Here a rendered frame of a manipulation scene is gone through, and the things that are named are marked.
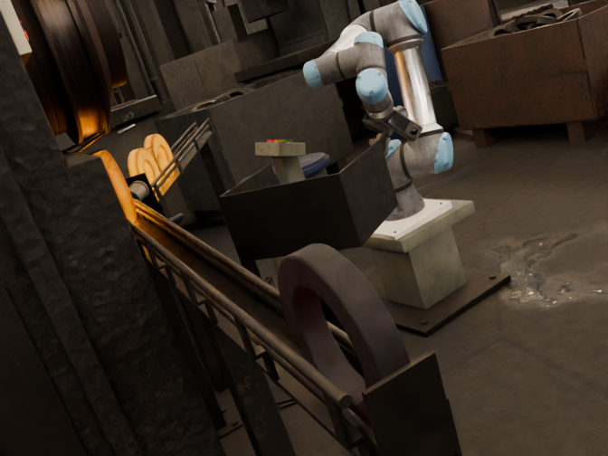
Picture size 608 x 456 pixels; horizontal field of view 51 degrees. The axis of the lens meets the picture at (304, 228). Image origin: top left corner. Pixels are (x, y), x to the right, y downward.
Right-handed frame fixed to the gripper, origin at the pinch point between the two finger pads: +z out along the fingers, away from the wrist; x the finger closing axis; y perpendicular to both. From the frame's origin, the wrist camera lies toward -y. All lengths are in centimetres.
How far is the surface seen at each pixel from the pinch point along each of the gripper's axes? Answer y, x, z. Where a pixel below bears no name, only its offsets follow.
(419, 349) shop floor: -32, 52, 15
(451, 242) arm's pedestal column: -23.6, 16.6, 31.5
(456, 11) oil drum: 85, -180, 256
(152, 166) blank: 66, 41, -5
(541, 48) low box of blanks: -3, -112, 138
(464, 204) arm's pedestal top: -23.1, 5.0, 23.9
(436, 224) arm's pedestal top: -19.4, 15.9, 16.8
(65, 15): 46, 28, -84
